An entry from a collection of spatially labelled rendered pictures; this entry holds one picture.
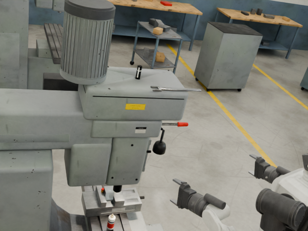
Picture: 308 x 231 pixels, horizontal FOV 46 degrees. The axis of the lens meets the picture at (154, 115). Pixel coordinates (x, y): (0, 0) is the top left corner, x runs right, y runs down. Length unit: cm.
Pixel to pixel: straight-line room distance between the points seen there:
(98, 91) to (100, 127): 19
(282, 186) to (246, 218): 254
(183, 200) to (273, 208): 46
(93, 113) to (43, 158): 29
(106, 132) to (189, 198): 48
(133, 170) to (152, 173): 231
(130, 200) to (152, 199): 154
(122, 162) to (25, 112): 53
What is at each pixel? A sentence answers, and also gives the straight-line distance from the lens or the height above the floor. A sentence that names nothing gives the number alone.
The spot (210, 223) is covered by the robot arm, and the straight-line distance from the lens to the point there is 157.
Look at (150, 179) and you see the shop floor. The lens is 407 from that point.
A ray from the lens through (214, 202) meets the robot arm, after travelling 157.
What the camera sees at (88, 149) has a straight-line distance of 168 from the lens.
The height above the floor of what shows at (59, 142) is 161.
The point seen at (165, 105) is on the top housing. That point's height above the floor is 182.
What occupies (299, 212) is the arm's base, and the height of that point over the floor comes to 177.
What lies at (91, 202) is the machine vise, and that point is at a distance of 225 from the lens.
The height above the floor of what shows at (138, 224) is 85.
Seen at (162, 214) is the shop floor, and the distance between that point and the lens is 371.
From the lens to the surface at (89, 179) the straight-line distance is 180.
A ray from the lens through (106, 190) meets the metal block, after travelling 223.
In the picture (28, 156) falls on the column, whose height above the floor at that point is 156.
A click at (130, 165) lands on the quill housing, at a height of 145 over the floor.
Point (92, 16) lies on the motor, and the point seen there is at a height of 218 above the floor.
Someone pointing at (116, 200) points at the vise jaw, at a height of 104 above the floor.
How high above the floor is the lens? 256
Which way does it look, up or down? 29 degrees down
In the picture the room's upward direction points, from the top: 12 degrees clockwise
